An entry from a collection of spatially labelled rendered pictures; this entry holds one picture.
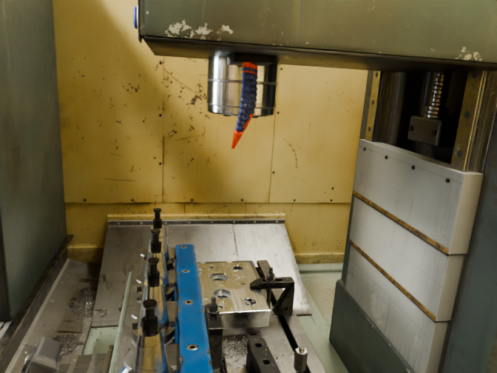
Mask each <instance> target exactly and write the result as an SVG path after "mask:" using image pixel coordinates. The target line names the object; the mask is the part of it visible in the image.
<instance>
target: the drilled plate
mask: <svg viewBox="0 0 497 373"><path fill-rule="evenodd" d="M210 265H212V266H211V268H212V269H210ZM235 265H236V266H235ZM238 265H239V266H238ZM197 266H199V267H198V269H197V270H198V274H199V273H201V274H199V280H201V281H200V289H201V295H202V299H203V304H204V303H205V304H206V303H211V297H212V296H211V295H213V294H212V293H213V292H214V295H215V296H216V299H217V300H216V303H217V305H218V307H219V308H220V309H219V311H220V317H221V321H222V325H223V329H240V328H252V327H264V326H269V317H270V309H269V307H268V304H267V303H266V299H265V298H264V295H263V293H262V290H261V289H249V287H250V286H249V285H250V283H251V282H253V281H254V280H256V277H255V274H254V272H253V270H252V267H251V265H250V263H249V262H242V263H197ZM201 266H204V267H205V268H203V267H201ZM217 266H219V267H217ZM241 266H243V267H242V268H241ZM199 268H201V269H202V270H199ZM234 270H239V271H235V272H234ZM240 270H242V271H241V272H240ZM213 272H215V273H213ZM216 272H217V274H216ZM218 272H220V273H218ZM207 273H208V274H207ZM211 273H213V274H212V275H210V274H211ZM224 273H225V274H224ZM208 275H209V276H210V277H209V276H208ZM228 276H229V277H230V278H228ZM209 278H212V280H211V279H209ZM225 278H226V279H225ZM236 278H239V280H238V279H236ZM223 279H225V280H223ZM235 279H236V280H235ZM218 280H220V281H218ZM235 281H236V282H235ZM201 285H202V286H201ZM218 288H219V289H218ZM207 290H208V291H207ZM214 295H213V296H214ZM208 297H209V298H208ZM220 297H221V299H220ZM218 298H219V299H218ZM224 298H225V299H224ZM245 298H247V299H245ZM242 299H243V300H242ZM244 299H245V300H244ZM204 301H205V302H204ZM242 301H244V302H245V303H242ZM220 302H221V303H220ZM223 302H224V303H223ZM247 304H248V305H247ZM249 304H251V306H250V305H249ZM222 305H223V306H225V307H223V306H222Z"/></svg>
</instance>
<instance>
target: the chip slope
mask: <svg viewBox="0 0 497 373"><path fill-rule="evenodd" d="M152 225H153V220H108V228H107V233H106V241H105V246H104V254H103V259H102V264H101V272H100V277H99V282H98V290H97V295H96V299H95V308H94V311H95V309H107V311H108V312H107V316H105V318H103V317H101V315H97V314H96V313H97V312H96V313H95V315H93V317H92V325H91V329H93V328H105V327H118V324H119V320H120V316H121V310H122V306H123V301H124V295H125V291H126V285H127V281H128V277H129V272H133V270H134V266H135V264H136V263H141V261H143V257H142V256H141V252H142V251H144V250H145V249H146V248H148V245H149V234H150V229H151V226H152ZM162 225H164V227H165V232H166V240H167V245H168V247H175V246H176V244H194V246H195V255H196V260H197V262H201V263H206V262H210V261H227V263H231V262H232V261H253V263H254V265H255V267H258V265H257V261H261V260H267V261H268V263H269V265H270V267H273V272H274V274H275V276H276V278H280V277H292V278H293V280H294V282H295V284H294V288H295V290H294V305H293V310H294V312H295V314H296V315H297V316H309V315H312V313H311V309H310V306H309V303H308V299H307V297H306V293H305V290H304V286H303V284H302V280H301V277H300V273H299V270H298V267H297V263H296V260H295V257H294V253H293V250H292V248H291V244H290V240H289V238H288V233H287V231H286V228H285V218H262V219H171V220H162ZM309 317H311V316H309ZM93 319H94V320H93ZM311 319H312V317H311Z"/></svg>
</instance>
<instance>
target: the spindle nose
mask: <svg viewBox="0 0 497 373"><path fill-rule="evenodd" d="M279 63H280V62H279V61H275V63H273V64H270V65H266V66H257V71H258V73H257V77H258V78H257V91H256V92H257V97H256V98H257V102H255V104H256V107H255V108H254V115H253V116H252V117H268V116H273V115H274V112H275V107H276V103H277V83H278V74H279ZM242 68H243V65H228V64H227V56H209V57H208V74H207V79H208V81H207V98H206V103H207V110H208V111H209V112H210V113H214V114H220V115H235V116H238V115H239V109H240V103H241V102H240V99H241V97H242V96H241V92H242V90H241V87H242V85H243V84H242V82H241V81H242V79H243V77H242Z"/></svg>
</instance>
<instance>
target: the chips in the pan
mask: <svg viewBox="0 0 497 373"><path fill-rule="evenodd" d="M100 272H101V271H99V270H96V271H94V272H89V273H90V276H91V277H93V278H99V277H100ZM97 290H98V287H96V286H95V287H87V288H83V289H81V290H80V291H79V292H80V293H79V294H78V295H77V296H76V299H75V300H72V302H71V303H68V304H69V307H68V309H67V312H70V313H71V312H72V313H73V314H74V313H75V315H77V317H78V319H77V320H86V319H89V317H93V315H95V313H96V312H97V313H96V314H97V315H101V317H103V318H105V316H107V312H108V311H107V309H95V311H94V308H95V299H96V295H97ZM93 312H94V313H93ZM92 313H93V315H92ZM73 334H74V333H72V334H71V335H70V334H69V333H68V334H65V335H59V336H55V337H53V340H56V341H58V342H61V343H63V346H62V349H61V354H62V357H64V356H66V355H69V354H71V353H72V352H73V351H74V349H75V348H76V347H78V344H77V342H78V341H79V340H78V339H79V338H77V337H76V336H73Z"/></svg>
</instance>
